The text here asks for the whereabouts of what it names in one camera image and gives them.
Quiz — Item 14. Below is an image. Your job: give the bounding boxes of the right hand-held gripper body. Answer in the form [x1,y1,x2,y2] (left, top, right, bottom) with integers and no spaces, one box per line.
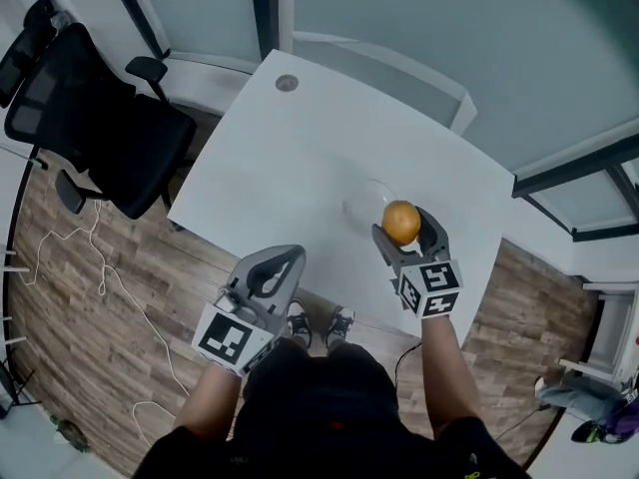
[388,258,465,320]

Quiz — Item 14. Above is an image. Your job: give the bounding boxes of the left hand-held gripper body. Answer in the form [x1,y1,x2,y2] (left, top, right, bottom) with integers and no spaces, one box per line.
[191,277,292,379]

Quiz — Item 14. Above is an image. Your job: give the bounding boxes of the golden brown round fruit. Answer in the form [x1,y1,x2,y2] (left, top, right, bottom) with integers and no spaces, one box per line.
[381,200,422,246]

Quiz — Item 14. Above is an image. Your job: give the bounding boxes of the clear glass bowl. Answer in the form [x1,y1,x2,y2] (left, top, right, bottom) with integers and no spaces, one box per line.
[341,177,400,235]

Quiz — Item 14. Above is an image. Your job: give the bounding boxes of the person's right forearm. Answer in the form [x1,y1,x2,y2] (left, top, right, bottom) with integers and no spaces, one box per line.
[418,313,484,439]

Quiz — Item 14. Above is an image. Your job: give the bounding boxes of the person's left forearm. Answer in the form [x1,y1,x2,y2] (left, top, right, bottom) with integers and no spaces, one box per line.
[174,360,247,442]

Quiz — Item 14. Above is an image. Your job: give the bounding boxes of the person's left white shoe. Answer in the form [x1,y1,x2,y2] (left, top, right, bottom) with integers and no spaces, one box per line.
[286,297,314,352]

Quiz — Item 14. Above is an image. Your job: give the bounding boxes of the person's white shoe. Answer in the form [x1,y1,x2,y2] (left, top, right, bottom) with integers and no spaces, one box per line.
[286,297,314,352]
[324,305,357,352]

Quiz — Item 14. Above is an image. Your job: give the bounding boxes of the person's right white shoe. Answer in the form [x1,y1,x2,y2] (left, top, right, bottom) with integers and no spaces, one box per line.
[324,305,357,352]

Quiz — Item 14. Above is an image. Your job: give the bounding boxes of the white table with grommet hole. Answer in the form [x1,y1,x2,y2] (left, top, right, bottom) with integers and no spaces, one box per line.
[166,30,516,354]

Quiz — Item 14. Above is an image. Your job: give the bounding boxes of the person's black shirt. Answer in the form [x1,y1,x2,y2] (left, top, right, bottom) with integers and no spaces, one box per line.
[133,338,531,479]

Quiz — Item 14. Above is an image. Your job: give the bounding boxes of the dark green bundle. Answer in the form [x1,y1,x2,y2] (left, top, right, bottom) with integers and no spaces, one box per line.
[48,413,93,454]

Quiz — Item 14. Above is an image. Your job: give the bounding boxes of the white side table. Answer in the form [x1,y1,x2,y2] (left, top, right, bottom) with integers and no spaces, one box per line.
[0,245,32,349]
[557,275,639,384]

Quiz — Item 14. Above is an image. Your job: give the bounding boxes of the black mesh office chair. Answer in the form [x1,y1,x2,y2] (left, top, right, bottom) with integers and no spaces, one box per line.
[3,21,199,222]

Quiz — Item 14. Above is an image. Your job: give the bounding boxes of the black stand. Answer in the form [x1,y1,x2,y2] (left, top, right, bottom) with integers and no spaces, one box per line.
[0,355,43,420]

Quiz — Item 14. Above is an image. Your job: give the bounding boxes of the black office chair with headrest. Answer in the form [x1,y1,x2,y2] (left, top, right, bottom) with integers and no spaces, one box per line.
[0,0,62,110]

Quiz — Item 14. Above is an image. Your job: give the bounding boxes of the white cable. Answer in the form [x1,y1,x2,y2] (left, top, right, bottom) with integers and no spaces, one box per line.
[21,199,194,449]

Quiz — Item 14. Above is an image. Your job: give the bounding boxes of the black window frame with handle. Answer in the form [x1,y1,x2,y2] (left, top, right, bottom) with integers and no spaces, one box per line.
[106,0,280,65]
[512,126,639,243]

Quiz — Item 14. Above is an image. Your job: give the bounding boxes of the thin black cable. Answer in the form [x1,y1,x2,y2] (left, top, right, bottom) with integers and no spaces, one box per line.
[492,405,551,442]

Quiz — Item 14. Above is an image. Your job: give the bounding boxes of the long-handled broom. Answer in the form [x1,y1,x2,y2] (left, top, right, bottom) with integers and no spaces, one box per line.
[0,145,50,171]

